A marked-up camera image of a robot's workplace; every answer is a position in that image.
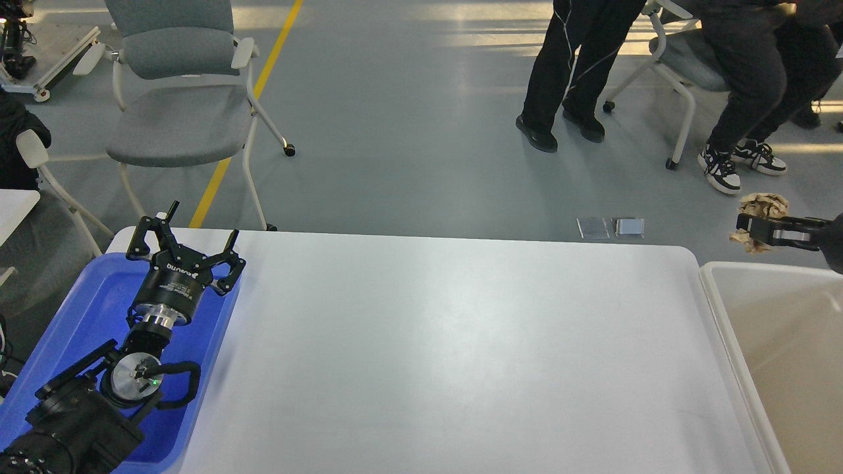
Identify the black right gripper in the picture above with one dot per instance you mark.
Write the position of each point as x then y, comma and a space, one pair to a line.
808, 234

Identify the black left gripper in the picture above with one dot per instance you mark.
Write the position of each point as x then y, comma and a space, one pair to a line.
172, 284

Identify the brown paper ball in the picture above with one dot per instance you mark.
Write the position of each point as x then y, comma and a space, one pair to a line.
759, 205

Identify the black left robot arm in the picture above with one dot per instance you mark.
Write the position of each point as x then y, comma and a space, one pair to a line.
117, 380

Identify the white plastic bin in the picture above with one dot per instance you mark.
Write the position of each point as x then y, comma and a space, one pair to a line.
781, 327

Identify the blue plastic tray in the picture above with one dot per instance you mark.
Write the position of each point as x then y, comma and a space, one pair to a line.
93, 313

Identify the right floor socket cover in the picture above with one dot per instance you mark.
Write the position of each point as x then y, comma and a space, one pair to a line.
628, 228

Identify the floor socket cover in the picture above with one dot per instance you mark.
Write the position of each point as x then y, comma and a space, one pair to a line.
628, 228
591, 228

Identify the seated person black clothes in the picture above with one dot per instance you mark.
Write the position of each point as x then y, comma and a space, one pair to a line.
776, 57

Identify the white side table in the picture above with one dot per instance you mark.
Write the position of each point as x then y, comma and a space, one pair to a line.
15, 206

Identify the grey office chair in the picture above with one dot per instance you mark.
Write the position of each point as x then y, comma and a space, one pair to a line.
177, 127

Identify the left floor socket cover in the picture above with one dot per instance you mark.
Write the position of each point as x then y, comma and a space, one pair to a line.
591, 228

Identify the white chair left edge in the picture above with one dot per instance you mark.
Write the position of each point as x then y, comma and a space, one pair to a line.
36, 157

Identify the grey chair top right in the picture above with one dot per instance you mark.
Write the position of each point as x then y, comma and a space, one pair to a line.
681, 56

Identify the white equipment cart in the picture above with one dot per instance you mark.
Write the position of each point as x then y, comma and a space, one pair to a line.
33, 55

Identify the standing person black trousers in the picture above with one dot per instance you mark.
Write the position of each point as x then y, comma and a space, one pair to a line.
572, 68

